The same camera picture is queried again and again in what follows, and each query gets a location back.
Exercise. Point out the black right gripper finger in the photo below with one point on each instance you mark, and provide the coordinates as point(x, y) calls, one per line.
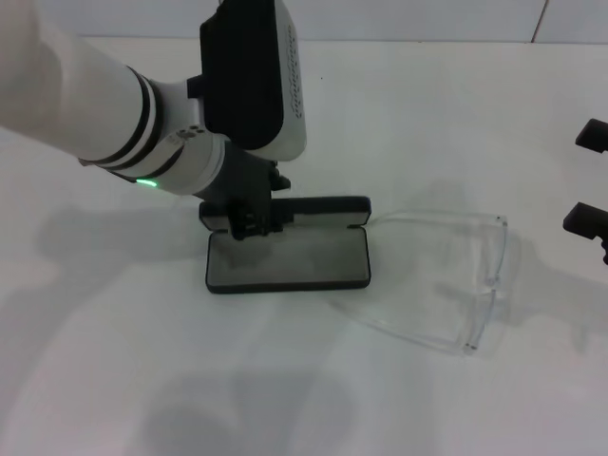
point(586, 221)
point(594, 135)

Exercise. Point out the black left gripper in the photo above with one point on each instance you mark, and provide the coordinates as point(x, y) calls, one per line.
point(242, 180)

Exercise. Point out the black glasses case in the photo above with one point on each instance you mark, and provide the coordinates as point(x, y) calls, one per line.
point(285, 256)

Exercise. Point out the clear transparent glasses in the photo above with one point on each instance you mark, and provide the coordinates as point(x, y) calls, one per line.
point(501, 247)

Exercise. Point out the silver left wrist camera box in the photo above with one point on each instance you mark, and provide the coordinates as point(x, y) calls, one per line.
point(242, 71)

